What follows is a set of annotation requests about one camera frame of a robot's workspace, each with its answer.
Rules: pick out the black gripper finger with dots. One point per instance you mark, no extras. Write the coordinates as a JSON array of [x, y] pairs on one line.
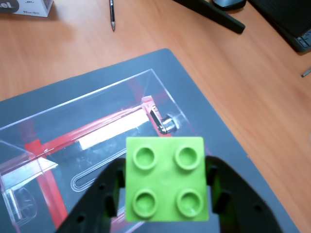
[[92, 201], [243, 208]]

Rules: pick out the green lego block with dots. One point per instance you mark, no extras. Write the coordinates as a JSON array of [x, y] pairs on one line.
[[167, 179]]

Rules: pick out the transparent acrylic box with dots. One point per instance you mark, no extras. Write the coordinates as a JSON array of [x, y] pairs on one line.
[[73, 109]]

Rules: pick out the silver metal box lock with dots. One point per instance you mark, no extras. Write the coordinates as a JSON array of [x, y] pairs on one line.
[[167, 123]]

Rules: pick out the white cardboard box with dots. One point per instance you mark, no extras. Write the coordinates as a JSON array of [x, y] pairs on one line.
[[36, 7]]

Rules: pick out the red tape rectangle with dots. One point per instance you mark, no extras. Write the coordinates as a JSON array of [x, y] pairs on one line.
[[54, 194]]

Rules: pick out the grey mat with red tape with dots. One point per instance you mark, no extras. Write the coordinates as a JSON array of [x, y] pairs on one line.
[[194, 97]]

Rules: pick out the grey metal tool tip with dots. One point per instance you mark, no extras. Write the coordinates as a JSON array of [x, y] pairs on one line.
[[306, 72]]

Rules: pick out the black pen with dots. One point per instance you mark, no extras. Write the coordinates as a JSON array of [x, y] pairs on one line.
[[113, 17]]

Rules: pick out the black keyboard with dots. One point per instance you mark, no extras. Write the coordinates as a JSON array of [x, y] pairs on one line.
[[286, 21]]

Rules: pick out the black monitor stand leg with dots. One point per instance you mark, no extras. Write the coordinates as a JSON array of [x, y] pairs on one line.
[[218, 14]]

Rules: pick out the dark grey computer mouse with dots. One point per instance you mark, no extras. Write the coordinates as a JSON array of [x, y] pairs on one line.
[[228, 3]]

